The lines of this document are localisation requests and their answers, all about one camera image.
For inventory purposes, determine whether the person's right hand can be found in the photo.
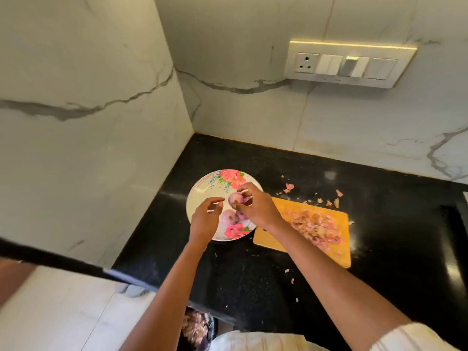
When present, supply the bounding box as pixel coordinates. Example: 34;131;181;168
233;182;285;233

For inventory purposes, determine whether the person's left hand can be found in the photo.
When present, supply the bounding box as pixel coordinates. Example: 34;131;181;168
189;197;225;249

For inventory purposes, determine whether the wooden cutting board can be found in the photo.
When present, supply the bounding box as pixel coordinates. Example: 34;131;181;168
253;197;352;269

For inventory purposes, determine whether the pile of onion peels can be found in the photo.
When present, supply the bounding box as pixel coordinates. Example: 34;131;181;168
280;182;355;286

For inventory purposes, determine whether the person's left forearm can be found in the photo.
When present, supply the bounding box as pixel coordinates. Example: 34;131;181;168
118;241;209;351

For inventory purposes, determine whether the person's right forearm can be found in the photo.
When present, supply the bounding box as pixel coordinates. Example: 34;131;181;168
267;219;410;351

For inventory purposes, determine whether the black stone countertop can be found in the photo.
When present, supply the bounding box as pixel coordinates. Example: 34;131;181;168
110;133;468;351

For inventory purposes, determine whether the white floral plate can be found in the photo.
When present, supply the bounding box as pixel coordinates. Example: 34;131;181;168
186;169;263;243

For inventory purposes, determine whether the beige striped garment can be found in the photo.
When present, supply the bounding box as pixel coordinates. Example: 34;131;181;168
208;322;460;351

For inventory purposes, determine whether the brown wooden cabinet door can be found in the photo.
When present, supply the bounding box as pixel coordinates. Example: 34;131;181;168
0;258;36;308

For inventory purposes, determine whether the white wall switch panel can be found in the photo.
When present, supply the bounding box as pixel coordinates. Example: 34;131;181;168
284;40;418;89

